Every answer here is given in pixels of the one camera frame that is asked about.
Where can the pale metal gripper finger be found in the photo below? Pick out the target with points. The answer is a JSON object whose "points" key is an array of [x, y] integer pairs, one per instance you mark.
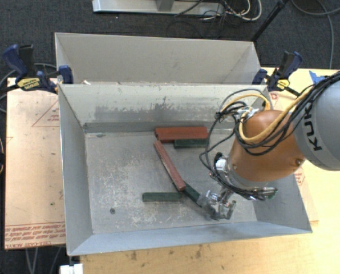
{"points": [[210, 207], [228, 210]]}

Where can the dark green flat block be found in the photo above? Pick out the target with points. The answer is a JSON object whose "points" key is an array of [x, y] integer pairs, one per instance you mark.
{"points": [[191, 144], [192, 194], [161, 197]]}

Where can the red-brown flat block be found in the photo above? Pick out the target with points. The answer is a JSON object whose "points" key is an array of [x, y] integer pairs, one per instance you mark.
{"points": [[181, 133], [170, 165]]}

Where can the grey metal bin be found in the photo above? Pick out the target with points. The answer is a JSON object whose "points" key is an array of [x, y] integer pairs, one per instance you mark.
{"points": [[124, 164]]}

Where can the brown cardboard board, red print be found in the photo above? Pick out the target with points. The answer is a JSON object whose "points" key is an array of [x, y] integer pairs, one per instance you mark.
{"points": [[33, 164]]}

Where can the black cylinder on white bracket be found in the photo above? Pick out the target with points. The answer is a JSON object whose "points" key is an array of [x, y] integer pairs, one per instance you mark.
{"points": [[220, 163]]}

